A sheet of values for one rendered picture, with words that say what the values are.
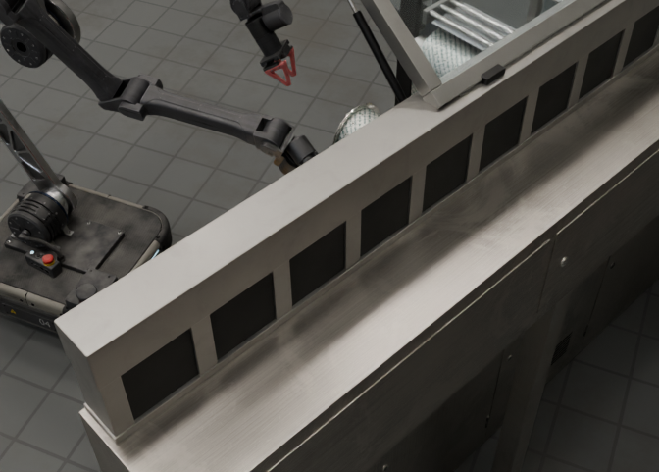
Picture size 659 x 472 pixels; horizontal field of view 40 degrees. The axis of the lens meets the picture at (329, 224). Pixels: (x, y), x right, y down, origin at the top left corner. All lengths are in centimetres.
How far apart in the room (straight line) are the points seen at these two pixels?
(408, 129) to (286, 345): 39
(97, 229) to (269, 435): 208
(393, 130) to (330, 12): 334
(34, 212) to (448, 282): 198
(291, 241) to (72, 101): 310
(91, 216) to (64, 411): 72
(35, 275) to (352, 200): 202
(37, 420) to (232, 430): 190
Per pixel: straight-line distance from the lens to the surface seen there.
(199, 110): 223
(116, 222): 338
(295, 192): 135
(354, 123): 202
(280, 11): 246
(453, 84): 153
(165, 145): 402
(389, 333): 145
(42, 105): 438
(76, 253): 328
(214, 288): 128
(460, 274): 154
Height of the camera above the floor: 260
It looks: 46 degrees down
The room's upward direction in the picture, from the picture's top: 1 degrees counter-clockwise
